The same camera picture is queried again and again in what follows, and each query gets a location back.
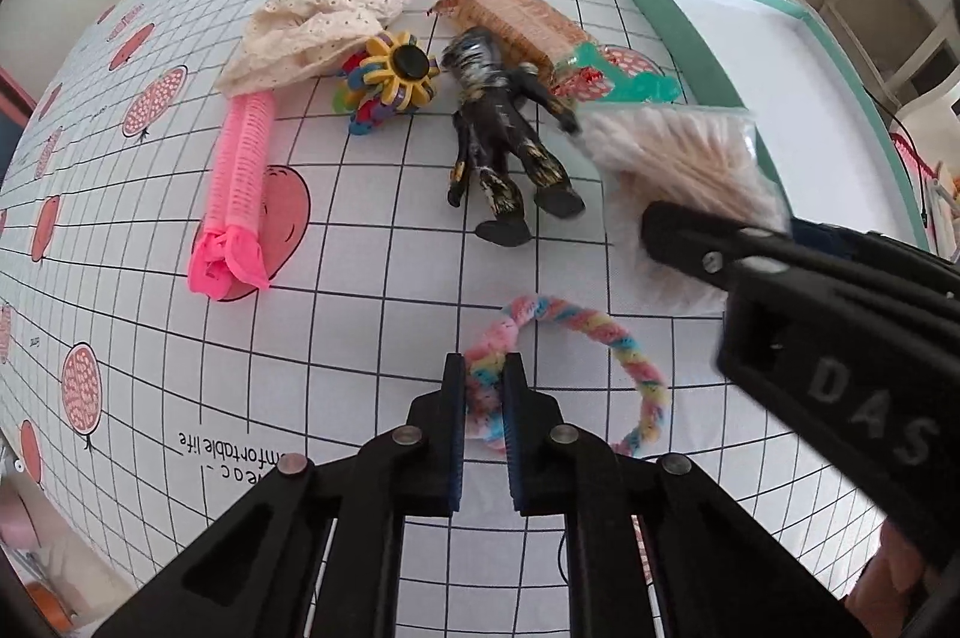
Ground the pomegranate grid tablecloth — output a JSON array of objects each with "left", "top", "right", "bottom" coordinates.
[{"left": 2, "top": 0, "right": 882, "bottom": 627}]

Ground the cream lace cloth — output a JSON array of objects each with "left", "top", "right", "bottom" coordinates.
[{"left": 215, "top": 0, "right": 413, "bottom": 97}]

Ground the person's hand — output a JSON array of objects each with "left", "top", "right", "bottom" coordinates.
[{"left": 844, "top": 519, "right": 939, "bottom": 638}]

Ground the teal shallow box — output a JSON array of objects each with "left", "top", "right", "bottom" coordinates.
[{"left": 633, "top": 0, "right": 929, "bottom": 250}]

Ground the packet of brown biscuits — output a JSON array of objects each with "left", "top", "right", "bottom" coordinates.
[{"left": 428, "top": 0, "right": 597, "bottom": 87}]

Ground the bag of cotton swabs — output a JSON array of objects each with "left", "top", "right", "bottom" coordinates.
[{"left": 571, "top": 101, "right": 789, "bottom": 314}]

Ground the green gecko toy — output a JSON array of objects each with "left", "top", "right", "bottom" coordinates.
[{"left": 553, "top": 43, "right": 682, "bottom": 103}]

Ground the black cable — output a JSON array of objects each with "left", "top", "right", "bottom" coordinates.
[{"left": 704, "top": 0, "right": 932, "bottom": 204}]

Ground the pink ribbed fabric roll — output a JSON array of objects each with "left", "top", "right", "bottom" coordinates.
[{"left": 187, "top": 90, "right": 275, "bottom": 301}]

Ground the black gold action figure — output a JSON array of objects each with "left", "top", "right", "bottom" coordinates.
[{"left": 441, "top": 27, "right": 586, "bottom": 248}]

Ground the pastel rainbow fuzzy ring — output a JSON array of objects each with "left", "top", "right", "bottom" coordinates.
[{"left": 462, "top": 293, "right": 672, "bottom": 458}]

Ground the colourful flower toy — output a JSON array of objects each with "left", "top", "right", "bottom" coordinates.
[{"left": 334, "top": 30, "right": 439, "bottom": 136}]

